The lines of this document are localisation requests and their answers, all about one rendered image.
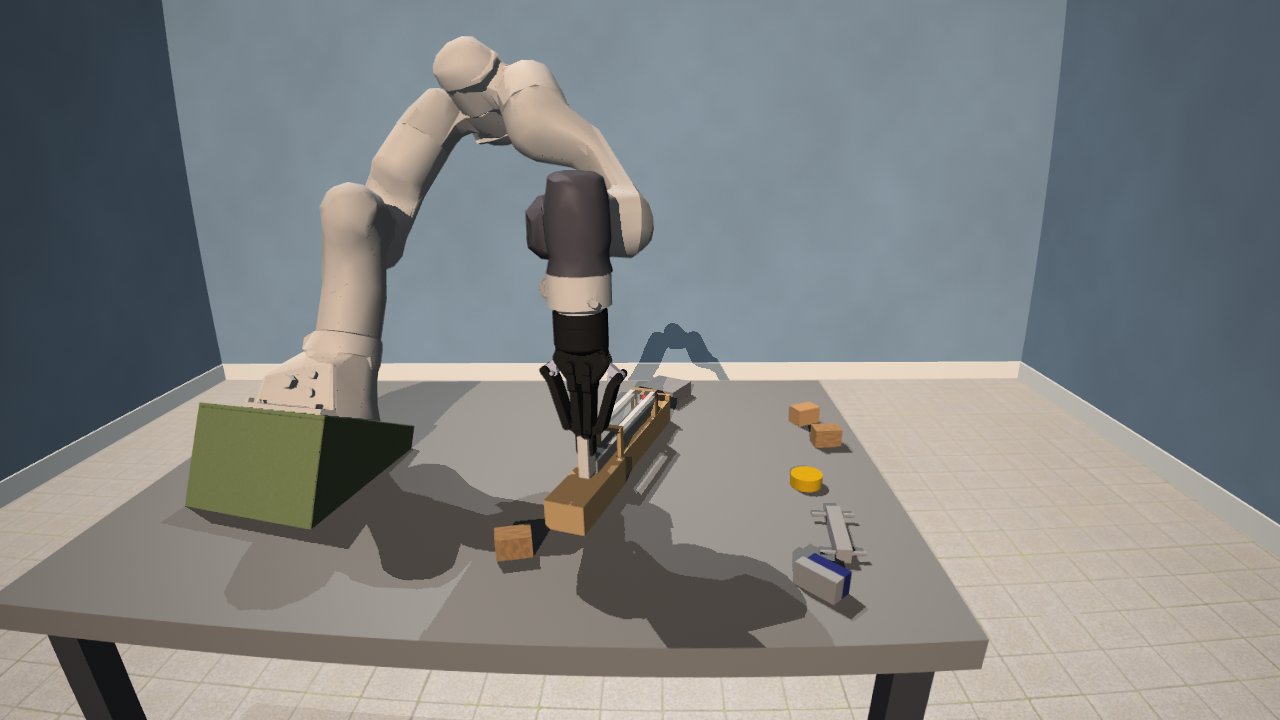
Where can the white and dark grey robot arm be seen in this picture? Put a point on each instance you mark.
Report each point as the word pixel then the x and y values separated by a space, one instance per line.
pixel 582 225

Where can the yellow short cylinder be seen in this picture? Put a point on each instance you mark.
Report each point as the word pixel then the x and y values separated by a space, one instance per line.
pixel 806 479

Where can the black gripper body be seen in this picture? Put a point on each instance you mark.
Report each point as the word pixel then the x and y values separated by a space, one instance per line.
pixel 584 339

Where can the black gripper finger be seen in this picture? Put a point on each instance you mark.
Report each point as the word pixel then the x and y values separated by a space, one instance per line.
pixel 592 425
pixel 561 400

